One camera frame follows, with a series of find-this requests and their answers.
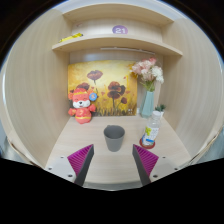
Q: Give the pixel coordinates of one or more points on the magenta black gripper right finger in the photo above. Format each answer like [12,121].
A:
[145,162]

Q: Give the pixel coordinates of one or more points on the purple round number sticker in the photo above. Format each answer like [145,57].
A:
[120,29]

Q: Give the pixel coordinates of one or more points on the yellow tool on shelf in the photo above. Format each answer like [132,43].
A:
[70,37]

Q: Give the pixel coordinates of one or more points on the round red coaster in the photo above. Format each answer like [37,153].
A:
[146,146]

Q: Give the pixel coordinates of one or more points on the red plush toy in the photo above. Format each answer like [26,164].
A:
[82,105]

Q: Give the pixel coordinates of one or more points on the wooden shelf unit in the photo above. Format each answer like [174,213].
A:
[34,101]

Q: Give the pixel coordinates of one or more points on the teal vase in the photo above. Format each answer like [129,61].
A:
[147,104]

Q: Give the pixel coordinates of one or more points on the grey plastic cup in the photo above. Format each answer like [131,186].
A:
[114,136]

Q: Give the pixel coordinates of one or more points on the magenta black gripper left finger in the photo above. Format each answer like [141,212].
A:
[80,162]

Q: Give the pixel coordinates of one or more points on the small potted plant white pot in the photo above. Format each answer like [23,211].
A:
[161,108]

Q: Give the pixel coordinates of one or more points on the clear plastic water bottle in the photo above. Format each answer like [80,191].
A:
[152,128]

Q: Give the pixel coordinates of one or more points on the pink white flower bouquet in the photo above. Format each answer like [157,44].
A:
[149,72]

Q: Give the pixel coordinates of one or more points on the poppy flower painting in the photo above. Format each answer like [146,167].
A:
[112,81]

